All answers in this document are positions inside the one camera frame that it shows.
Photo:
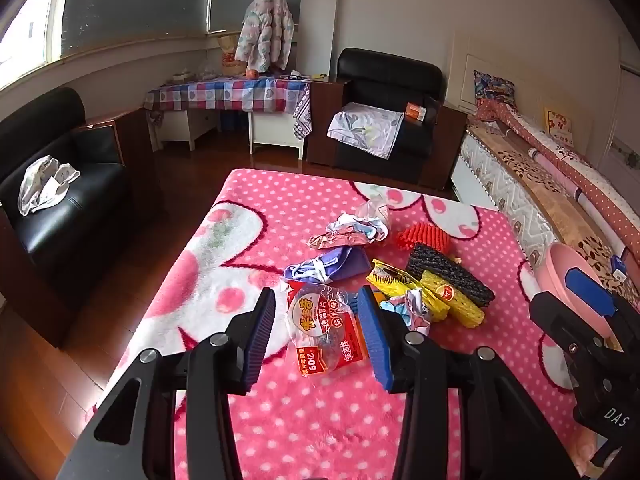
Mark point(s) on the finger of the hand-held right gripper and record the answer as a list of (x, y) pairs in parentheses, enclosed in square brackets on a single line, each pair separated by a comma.
[(587, 287), (550, 315)]

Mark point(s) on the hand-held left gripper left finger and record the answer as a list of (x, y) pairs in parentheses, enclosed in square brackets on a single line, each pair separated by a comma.
[(260, 340)]

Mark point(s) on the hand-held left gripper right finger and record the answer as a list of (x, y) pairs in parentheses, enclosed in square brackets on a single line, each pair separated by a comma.
[(375, 345)]

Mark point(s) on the pink plastic bucket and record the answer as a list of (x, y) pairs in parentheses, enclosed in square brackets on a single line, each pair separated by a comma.
[(550, 272)]

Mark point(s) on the light blue wrapper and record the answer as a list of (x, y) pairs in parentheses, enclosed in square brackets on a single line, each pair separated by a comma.
[(387, 305)]

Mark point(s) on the silver wrapper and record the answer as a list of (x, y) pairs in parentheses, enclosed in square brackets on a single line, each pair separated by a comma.
[(412, 310)]

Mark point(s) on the clear snack bag red label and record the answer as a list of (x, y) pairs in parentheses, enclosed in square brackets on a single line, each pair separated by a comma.
[(320, 330)]

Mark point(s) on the yellow snack wrapper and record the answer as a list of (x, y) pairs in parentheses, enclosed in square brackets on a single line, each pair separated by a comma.
[(390, 277)]

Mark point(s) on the purple wrapper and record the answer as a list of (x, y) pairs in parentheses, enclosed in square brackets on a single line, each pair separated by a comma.
[(345, 265)]

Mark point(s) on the black ridged packet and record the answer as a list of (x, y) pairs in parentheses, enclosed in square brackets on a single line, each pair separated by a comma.
[(450, 275)]

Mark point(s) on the colourful wrapper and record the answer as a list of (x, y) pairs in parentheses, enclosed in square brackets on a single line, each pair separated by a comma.
[(350, 232)]

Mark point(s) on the clear plastic bag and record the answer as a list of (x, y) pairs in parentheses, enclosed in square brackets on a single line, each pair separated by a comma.
[(372, 207)]

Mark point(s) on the blue tissue pack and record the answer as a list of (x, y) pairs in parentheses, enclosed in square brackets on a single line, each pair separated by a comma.
[(618, 266)]

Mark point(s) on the pink dotted quilt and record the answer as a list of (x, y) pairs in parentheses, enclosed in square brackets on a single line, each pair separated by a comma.
[(600, 195)]

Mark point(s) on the pink dotted printed blanket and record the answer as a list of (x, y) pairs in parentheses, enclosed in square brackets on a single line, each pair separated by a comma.
[(310, 425)]

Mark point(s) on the white bed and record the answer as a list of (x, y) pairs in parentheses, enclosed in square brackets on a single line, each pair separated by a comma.
[(500, 180)]

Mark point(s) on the bed with brown blanket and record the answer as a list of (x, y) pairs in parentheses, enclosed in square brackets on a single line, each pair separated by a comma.
[(530, 160)]

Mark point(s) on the yellow floral pillow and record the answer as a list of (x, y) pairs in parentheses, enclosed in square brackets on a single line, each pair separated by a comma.
[(557, 122)]

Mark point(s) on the white wardrobe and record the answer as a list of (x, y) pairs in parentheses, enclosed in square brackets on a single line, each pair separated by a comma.
[(625, 110)]

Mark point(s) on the white table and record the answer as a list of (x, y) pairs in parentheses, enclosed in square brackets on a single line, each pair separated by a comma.
[(272, 130)]

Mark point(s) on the white floral cloth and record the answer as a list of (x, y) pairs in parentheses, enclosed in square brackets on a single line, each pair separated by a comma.
[(365, 127)]

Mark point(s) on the black leather armchair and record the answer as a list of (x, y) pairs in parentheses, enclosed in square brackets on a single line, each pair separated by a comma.
[(75, 225), (390, 75)]

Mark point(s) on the blue bin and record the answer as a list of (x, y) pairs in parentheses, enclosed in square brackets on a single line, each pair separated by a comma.
[(232, 120)]

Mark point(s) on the colourful cartoon pillow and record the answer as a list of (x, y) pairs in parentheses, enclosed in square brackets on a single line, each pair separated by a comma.
[(492, 85)]

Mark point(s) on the orange box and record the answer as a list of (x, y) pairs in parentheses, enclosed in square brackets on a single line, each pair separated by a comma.
[(414, 111)]

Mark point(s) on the table with plaid cloth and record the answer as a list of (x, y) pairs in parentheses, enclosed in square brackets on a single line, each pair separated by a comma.
[(225, 92)]

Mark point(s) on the crumpled white cloth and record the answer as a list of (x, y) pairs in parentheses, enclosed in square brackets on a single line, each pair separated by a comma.
[(45, 185)]

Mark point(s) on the orange fruit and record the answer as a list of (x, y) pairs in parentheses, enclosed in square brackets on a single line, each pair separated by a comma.
[(251, 74)]

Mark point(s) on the clear glass jar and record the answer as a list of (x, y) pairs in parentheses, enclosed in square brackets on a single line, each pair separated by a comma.
[(206, 72)]

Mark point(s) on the tan paper sack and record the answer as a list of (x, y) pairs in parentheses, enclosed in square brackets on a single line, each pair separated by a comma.
[(227, 57)]

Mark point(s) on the puffy floral jacket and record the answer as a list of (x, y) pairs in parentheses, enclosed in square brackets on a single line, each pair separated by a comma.
[(262, 30)]

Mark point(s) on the large window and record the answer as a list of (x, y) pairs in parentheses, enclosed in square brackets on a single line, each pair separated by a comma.
[(125, 0)]

